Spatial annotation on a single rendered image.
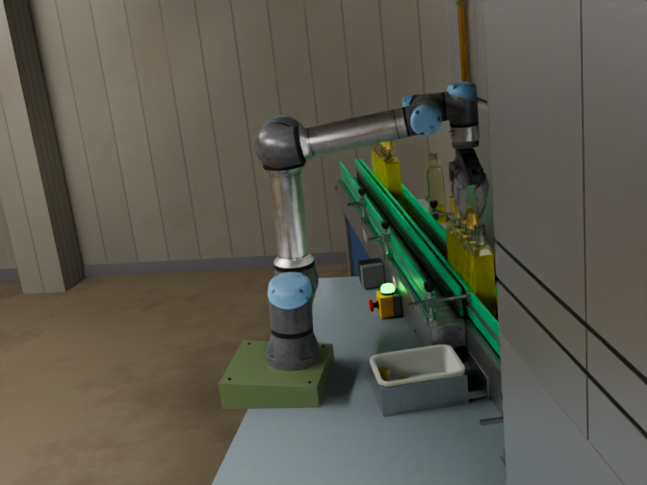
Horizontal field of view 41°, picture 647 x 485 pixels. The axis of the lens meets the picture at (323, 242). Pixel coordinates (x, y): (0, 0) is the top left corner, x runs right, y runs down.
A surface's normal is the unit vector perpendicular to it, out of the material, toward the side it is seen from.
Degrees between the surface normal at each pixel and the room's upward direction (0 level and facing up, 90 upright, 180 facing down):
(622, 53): 90
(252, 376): 4
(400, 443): 0
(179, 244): 90
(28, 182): 90
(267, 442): 0
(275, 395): 90
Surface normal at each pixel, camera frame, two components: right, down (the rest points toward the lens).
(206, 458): -0.11, -0.94
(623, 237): -0.99, 0.15
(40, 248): -0.16, 0.32
